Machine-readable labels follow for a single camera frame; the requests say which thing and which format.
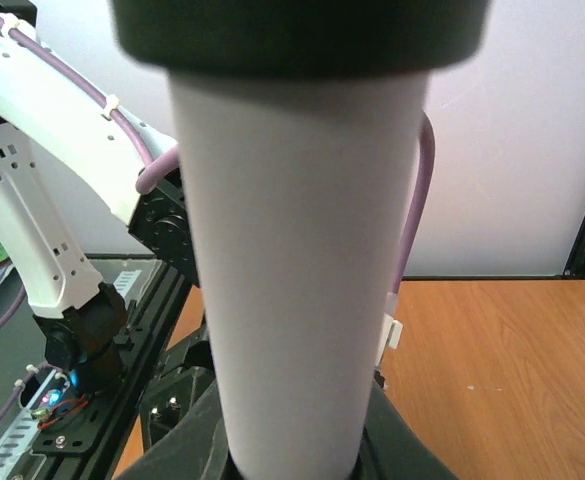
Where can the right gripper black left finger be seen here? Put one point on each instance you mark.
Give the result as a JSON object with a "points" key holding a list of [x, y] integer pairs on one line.
{"points": [[197, 448]]}

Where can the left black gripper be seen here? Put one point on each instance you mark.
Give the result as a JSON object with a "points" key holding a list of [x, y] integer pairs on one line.
{"points": [[183, 374]]}

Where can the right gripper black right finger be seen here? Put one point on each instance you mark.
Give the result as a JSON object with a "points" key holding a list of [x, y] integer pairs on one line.
{"points": [[390, 450]]}

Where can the white tripod music stand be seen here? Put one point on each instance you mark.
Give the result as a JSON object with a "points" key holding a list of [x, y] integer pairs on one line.
{"points": [[296, 124]]}

